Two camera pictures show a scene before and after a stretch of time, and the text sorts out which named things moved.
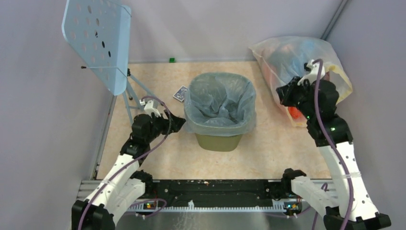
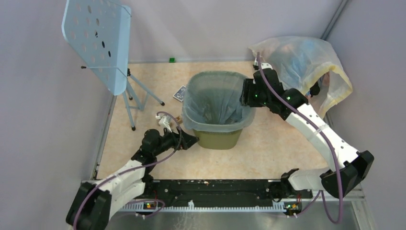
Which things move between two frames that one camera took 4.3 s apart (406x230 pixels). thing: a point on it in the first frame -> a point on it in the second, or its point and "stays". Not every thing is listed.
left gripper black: (176, 123) -> (188, 140)
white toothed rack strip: (277, 204) stays
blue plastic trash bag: (219, 104) stays
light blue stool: (99, 32) stays
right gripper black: (284, 91) -> (246, 98)
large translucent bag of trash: (284, 58) stays
